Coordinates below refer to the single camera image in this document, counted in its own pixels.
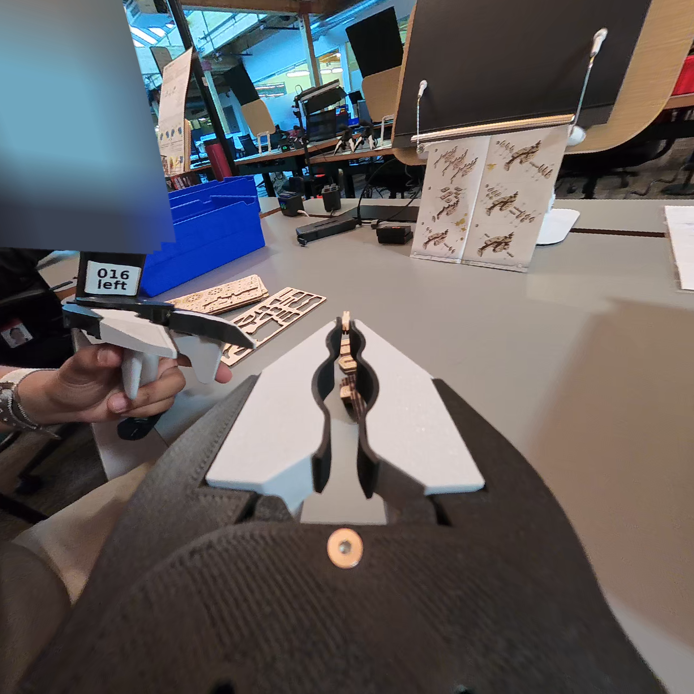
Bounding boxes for flat black device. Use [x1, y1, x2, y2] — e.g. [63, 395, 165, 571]
[351, 203, 422, 224]

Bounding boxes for white document stand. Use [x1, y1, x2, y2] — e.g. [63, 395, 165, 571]
[410, 28, 609, 246]

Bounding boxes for hanging black panel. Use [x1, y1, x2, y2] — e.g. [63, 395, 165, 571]
[345, 7, 406, 80]

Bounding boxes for person's dark torso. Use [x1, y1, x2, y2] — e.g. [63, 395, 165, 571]
[0, 248, 79, 370]

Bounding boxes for person's left hand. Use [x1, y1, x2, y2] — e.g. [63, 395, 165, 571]
[53, 343, 234, 424]

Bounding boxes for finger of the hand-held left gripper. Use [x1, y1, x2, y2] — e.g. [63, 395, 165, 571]
[168, 310, 257, 385]

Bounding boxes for stack of wooden puzzle sheets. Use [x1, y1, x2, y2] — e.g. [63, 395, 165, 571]
[164, 274, 270, 316]

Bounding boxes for laser-cut wooden model piece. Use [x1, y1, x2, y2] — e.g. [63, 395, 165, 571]
[337, 310, 370, 423]

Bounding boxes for white paper sheet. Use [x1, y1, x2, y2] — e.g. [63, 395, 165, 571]
[664, 205, 694, 292]

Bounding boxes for silver wrist bracelet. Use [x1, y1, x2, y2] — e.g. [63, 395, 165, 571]
[0, 368, 61, 440]

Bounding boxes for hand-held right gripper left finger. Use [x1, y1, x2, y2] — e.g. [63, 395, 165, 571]
[205, 319, 349, 517]

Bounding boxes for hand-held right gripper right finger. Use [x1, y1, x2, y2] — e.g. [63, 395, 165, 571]
[350, 319, 487, 500]

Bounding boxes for blue plastic bin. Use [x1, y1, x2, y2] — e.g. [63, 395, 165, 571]
[140, 175, 266, 297]

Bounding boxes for folded instruction booklet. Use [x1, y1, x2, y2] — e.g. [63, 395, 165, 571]
[409, 126, 568, 273]

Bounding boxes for person's leg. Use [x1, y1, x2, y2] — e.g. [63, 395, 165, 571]
[0, 463, 150, 694]

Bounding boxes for grey desk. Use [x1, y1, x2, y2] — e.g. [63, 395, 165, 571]
[40, 194, 694, 694]

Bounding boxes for black book stand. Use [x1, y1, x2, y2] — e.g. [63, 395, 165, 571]
[390, 0, 688, 166]

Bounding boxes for standing paper poster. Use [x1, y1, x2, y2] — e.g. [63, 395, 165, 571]
[156, 47, 194, 175]

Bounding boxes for background wooden table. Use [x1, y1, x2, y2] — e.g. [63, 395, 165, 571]
[236, 138, 399, 200]

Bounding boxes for black monitor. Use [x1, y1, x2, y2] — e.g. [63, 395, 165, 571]
[305, 108, 340, 143]

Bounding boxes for punched-out wooden puzzle sheet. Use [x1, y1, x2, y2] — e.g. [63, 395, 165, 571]
[218, 287, 327, 368]

